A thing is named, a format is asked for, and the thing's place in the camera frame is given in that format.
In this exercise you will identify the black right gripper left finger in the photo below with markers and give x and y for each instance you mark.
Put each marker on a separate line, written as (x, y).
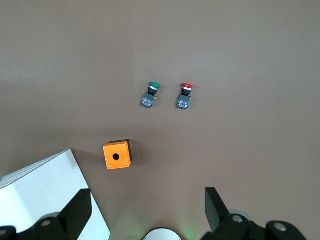
(77, 210)

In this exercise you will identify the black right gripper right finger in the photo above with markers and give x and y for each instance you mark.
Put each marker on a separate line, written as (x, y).
(216, 212)

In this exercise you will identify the red mushroom push button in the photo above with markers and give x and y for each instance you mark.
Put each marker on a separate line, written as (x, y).
(183, 101)

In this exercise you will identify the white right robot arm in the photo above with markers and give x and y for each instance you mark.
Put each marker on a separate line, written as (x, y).
(161, 235)

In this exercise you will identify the white drawer cabinet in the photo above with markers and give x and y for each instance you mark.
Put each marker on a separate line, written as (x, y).
(37, 187)

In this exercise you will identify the green mushroom push button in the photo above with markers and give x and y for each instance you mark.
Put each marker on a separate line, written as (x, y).
(147, 100)

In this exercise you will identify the orange button enclosure box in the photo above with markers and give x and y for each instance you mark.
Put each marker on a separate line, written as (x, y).
(112, 162)

